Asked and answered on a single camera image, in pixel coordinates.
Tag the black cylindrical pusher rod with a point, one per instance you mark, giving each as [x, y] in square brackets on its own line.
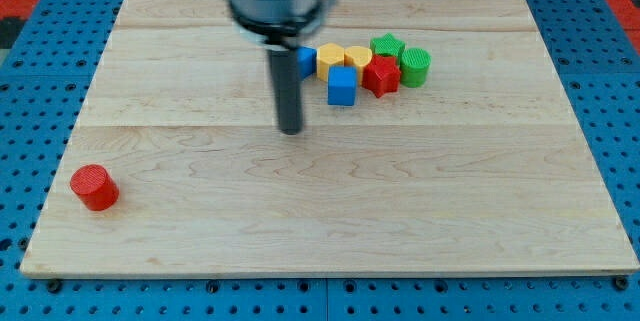
[285, 77]

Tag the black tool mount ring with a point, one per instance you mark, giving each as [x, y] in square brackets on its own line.
[283, 35]

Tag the blue cube block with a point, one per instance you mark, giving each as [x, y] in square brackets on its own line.
[342, 83]

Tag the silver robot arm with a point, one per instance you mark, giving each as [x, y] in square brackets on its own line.
[273, 11]

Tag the blue block behind rod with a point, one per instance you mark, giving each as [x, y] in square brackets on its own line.
[307, 61]

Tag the yellow hexagon block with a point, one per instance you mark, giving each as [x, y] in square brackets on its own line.
[328, 55]

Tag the yellow heart block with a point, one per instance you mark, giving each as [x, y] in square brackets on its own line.
[358, 57]

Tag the red star block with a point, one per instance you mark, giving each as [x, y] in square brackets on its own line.
[382, 75]

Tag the green star block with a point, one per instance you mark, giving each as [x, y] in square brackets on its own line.
[387, 45]

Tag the green cylinder block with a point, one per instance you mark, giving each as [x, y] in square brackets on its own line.
[414, 66]

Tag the wooden board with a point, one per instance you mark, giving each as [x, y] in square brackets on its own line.
[481, 172]

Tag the red cylinder block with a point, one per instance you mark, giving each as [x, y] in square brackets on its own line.
[93, 185]

